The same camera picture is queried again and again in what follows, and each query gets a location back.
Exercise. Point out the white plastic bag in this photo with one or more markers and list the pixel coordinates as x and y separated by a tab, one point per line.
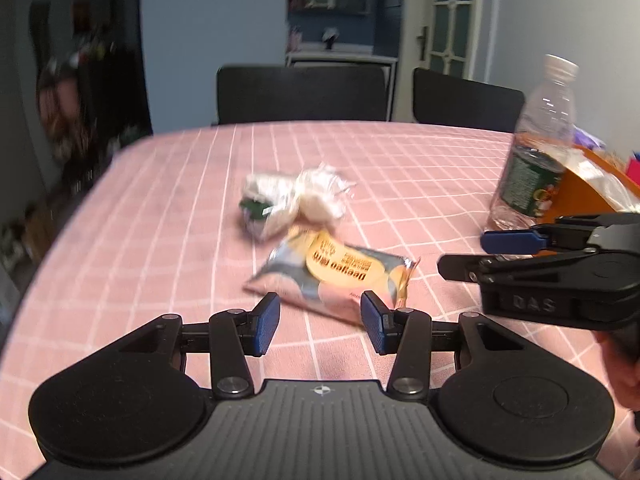
595	179

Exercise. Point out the yellow snack packet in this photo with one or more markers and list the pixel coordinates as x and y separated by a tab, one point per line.
313	270

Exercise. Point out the purple tissue pack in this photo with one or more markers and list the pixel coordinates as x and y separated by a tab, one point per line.
587	140

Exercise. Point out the pink checked tablecloth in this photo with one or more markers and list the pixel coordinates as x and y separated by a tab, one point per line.
160	233

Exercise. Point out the white glass door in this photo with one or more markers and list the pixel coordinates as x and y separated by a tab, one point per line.
453	37

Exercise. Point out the white tissue pack green label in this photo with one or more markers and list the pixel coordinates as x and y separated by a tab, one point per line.
272	202

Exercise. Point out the orange cardboard box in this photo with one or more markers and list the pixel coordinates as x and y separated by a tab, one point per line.
590	189

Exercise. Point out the black chair right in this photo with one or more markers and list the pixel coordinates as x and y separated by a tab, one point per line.
443	100

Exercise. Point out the clear plastic water bottle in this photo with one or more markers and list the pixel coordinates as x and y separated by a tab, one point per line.
542	140

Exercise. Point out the black chair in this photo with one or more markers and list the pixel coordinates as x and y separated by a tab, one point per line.
264	93
443	100

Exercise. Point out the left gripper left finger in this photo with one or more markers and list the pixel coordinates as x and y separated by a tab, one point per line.
235	334

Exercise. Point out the red box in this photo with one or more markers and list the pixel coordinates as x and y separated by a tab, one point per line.
633	168

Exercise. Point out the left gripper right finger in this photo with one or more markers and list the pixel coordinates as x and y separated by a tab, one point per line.
407	335

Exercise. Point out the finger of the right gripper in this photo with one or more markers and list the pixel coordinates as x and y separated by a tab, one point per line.
618	232
470	268

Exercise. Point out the black chair left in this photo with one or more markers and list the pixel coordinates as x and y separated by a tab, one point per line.
264	93

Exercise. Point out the person's right hand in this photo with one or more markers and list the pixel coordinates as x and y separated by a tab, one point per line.
622	371

